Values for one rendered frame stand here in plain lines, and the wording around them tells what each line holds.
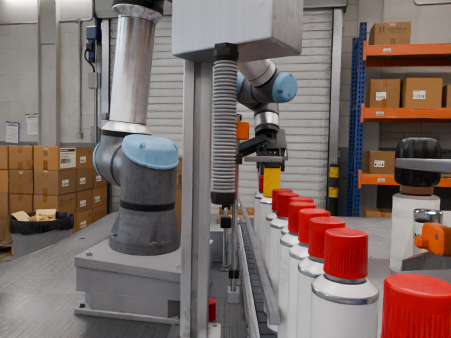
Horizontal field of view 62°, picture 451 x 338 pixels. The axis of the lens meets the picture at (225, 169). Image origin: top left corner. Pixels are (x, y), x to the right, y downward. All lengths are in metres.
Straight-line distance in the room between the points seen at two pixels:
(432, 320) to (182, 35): 0.49
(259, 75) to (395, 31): 3.68
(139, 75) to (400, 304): 0.79
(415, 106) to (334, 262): 4.20
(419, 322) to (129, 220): 0.65
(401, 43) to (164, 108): 2.96
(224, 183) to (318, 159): 4.47
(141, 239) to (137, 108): 0.31
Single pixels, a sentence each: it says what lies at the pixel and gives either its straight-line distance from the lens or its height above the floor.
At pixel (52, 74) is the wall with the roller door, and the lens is 6.24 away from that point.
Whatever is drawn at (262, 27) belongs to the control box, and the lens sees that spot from 0.51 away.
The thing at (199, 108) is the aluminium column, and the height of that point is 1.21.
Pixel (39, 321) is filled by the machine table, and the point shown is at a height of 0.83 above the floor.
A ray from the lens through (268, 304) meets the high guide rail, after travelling 0.49.
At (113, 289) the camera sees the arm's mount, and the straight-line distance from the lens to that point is 0.77.
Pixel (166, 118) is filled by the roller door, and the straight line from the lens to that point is 5.27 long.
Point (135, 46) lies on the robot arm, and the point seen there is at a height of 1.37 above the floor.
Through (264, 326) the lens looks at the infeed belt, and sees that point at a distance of 0.63.
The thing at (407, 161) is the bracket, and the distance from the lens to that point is 0.32.
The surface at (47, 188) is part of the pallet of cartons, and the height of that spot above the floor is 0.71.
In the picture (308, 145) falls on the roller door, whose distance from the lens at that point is 4.94.
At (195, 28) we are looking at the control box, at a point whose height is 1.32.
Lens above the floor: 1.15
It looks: 3 degrees down
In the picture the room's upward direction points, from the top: 1 degrees clockwise
